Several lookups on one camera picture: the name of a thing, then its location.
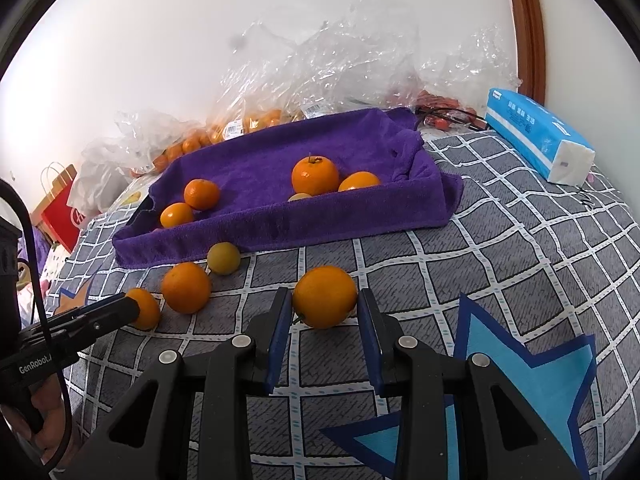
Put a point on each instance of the wooden door frame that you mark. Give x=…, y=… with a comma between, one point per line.
x=525, y=20

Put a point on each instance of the crumpled clear plastic bag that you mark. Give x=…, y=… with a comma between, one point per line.
x=465, y=65

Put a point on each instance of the star pattern checked blanket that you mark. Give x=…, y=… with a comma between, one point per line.
x=500, y=240

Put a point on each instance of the blue tissue pack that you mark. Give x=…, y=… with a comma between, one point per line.
x=530, y=130

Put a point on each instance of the small tangerine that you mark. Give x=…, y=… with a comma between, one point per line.
x=146, y=309
x=201, y=194

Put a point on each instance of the large orange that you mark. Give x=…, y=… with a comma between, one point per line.
x=315, y=175

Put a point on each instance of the clear bag of small oranges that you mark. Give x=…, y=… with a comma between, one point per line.
x=325, y=60

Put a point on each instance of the white plastic bag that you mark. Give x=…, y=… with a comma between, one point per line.
x=95, y=185

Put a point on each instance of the red paper shopping bag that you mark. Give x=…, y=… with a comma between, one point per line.
x=62, y=220

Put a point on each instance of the person's left hand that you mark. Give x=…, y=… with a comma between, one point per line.
x=47, y=422

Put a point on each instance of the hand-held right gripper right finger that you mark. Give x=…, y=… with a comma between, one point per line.
x=371, y=345

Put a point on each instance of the cartoon print bed sheet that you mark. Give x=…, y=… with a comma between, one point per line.
x=130, y=195

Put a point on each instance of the clear plastic bag of oranges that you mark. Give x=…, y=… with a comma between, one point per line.
x=150, y=130

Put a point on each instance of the purple towel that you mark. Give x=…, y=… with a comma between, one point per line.
x=260, y=170

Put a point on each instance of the yellow-green round fruit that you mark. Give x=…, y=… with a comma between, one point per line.
x=223, y=258
x=300, y=197

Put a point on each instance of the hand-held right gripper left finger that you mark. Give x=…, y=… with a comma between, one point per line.
x=279, y=345

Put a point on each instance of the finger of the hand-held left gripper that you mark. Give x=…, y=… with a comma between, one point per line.
x=107, y=317

